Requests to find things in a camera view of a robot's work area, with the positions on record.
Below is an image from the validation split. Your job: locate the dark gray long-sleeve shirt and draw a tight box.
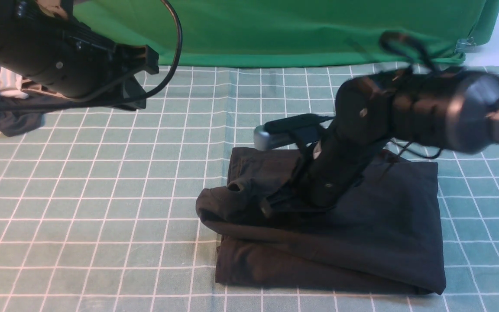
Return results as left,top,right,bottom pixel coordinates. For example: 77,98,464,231
195,147,446,296

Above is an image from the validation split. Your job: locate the white crumpled cloth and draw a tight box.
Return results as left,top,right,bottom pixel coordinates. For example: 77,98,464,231
0,67,29,99

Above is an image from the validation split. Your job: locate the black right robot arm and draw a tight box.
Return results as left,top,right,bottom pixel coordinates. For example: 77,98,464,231
292,70,499,208

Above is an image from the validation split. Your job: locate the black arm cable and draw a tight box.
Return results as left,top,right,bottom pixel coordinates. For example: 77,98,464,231
0,0,183,115
379,31,449,161

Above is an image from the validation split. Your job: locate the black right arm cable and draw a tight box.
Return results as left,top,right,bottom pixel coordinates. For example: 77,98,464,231
379,31,449,161

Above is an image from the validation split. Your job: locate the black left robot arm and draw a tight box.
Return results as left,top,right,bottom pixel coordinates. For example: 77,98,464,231
0,0,159,112

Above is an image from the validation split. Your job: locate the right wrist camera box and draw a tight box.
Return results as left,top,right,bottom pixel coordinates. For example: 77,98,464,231
253,114,332,151

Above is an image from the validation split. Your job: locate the silver binder clip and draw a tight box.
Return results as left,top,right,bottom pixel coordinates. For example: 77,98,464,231
455,37,477,54

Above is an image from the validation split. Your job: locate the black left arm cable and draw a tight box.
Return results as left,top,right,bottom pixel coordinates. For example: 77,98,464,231
0,0,183,115

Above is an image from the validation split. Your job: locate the green backdrop cloth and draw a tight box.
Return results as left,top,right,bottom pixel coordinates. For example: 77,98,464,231
73,0,499,69

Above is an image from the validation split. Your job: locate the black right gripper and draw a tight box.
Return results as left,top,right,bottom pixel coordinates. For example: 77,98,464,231
293,126,389,208

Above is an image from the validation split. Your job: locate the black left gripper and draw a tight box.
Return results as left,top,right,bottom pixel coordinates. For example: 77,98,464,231
0,17,160,111

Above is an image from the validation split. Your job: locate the green checkered tablecloth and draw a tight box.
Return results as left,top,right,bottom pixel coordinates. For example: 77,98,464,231
0,64,499,312

